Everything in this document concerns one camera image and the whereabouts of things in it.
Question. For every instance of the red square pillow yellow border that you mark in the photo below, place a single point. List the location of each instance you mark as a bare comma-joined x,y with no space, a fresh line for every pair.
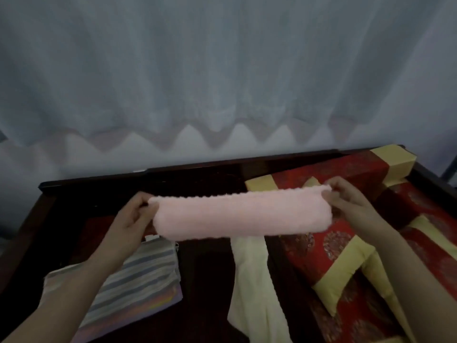
428,246
328,260

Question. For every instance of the red patterned seat cushion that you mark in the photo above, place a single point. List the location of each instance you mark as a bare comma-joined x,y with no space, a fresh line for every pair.
357,325
93,232

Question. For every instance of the red bolster with yellow ends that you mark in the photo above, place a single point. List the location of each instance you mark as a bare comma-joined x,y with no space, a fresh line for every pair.
410,200
357,164

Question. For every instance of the person's right hand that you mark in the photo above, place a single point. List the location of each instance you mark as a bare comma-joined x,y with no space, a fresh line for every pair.
351,207

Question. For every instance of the person's left hand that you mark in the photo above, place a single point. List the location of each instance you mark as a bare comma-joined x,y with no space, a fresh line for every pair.
128,228

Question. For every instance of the lavender ribbed towel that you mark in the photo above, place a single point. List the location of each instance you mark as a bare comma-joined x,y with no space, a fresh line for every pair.
107,328

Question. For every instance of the dark carved wooden sofa frame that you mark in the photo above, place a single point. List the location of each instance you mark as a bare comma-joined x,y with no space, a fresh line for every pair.
196,175

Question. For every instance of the person's right forearm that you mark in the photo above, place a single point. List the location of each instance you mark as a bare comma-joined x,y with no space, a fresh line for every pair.
417,282

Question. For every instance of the cream towel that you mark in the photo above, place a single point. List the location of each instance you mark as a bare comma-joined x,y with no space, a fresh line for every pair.
257,292

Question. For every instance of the person's left forearm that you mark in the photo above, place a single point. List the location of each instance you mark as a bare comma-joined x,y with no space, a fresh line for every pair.
64,303

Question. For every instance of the light pink scalloped towel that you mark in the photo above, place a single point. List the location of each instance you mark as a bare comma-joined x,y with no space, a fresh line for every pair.
242,214

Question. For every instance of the dark wooden low table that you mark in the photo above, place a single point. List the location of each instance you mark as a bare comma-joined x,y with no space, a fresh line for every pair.
203,282

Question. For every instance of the grey striped towel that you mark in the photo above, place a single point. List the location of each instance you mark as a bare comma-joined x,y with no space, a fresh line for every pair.
143,278

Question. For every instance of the white sheer curtain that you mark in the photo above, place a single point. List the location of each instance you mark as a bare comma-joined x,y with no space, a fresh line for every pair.
214,60

